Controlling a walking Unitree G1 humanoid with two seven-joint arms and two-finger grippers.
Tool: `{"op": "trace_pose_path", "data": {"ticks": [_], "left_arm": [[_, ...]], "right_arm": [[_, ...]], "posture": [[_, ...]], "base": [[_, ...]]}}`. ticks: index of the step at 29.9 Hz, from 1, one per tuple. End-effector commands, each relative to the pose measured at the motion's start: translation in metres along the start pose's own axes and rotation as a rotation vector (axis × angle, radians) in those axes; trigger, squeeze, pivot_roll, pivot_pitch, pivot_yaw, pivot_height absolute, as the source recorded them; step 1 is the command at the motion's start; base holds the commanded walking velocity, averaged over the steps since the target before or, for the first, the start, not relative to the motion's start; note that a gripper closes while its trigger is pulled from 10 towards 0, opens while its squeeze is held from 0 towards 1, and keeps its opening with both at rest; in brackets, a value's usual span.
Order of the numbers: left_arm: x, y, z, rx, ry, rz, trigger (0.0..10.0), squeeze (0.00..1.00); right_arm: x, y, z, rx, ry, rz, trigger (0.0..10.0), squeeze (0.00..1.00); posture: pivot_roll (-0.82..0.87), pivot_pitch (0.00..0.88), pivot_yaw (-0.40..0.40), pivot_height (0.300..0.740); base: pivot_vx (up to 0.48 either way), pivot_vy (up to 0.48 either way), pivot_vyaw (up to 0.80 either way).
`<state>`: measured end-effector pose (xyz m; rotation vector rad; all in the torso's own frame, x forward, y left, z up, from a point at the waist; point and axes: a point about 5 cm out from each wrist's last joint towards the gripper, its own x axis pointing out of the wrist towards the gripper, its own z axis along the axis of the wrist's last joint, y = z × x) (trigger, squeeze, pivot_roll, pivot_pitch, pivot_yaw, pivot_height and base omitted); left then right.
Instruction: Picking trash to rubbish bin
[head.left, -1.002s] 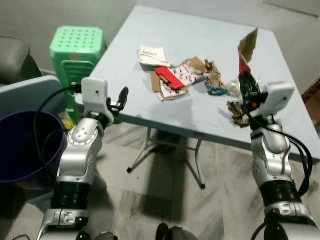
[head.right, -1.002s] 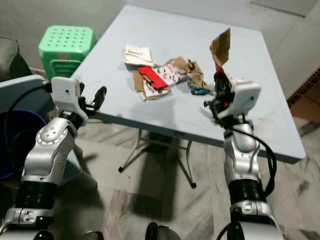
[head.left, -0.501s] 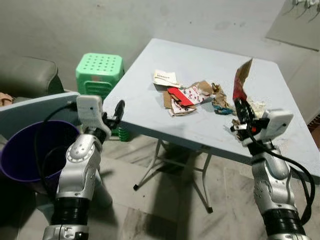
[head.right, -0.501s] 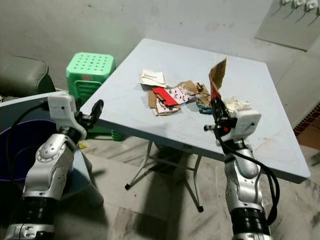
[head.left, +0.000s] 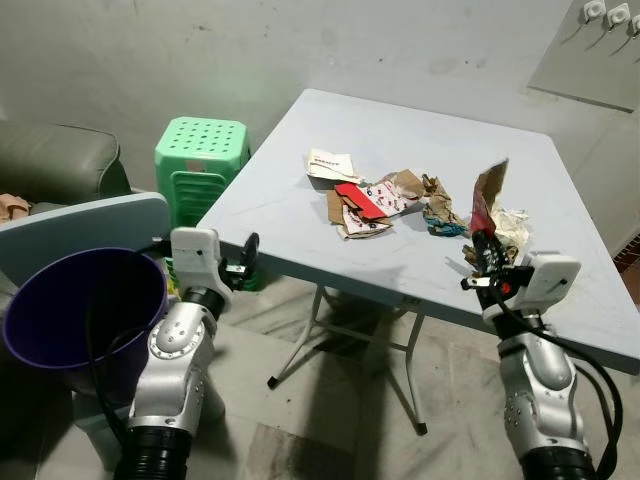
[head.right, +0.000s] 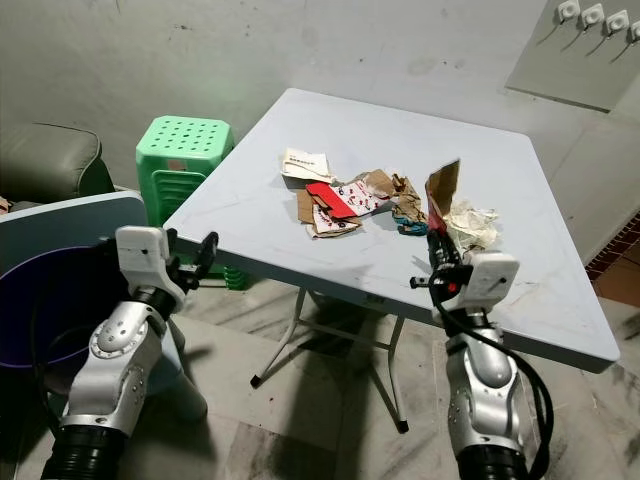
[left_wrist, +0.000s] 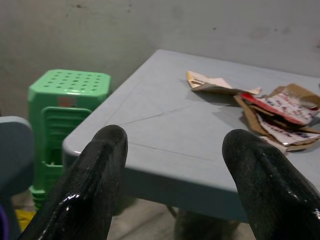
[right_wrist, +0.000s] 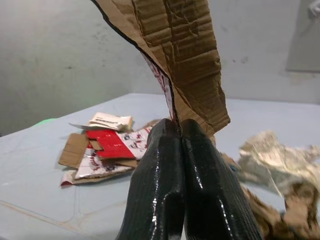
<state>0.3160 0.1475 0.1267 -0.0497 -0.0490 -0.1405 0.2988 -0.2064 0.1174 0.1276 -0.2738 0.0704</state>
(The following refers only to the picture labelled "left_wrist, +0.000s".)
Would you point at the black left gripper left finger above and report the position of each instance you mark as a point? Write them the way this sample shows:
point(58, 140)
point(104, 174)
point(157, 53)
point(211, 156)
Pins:
point(85, 185)

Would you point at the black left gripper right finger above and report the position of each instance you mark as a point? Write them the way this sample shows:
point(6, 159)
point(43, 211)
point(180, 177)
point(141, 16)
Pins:
point(270, 185)

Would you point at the torn printed cardboard box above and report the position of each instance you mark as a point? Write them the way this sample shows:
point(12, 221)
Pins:
point(282, 117)

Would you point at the yellow object on floor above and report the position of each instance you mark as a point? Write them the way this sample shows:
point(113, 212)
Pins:
point(23, 217)

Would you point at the grey plastic chair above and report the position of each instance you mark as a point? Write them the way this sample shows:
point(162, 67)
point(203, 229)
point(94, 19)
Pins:
point(13, 160)

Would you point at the green plastic stool stack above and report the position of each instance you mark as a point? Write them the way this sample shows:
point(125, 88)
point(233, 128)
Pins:
point(62, 105)

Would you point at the grey plastic table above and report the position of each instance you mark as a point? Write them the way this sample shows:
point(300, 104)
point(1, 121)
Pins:
point(180, 130)

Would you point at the torn beige cardboard piece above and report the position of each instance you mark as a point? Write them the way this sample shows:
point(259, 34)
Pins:
point(212, 83)

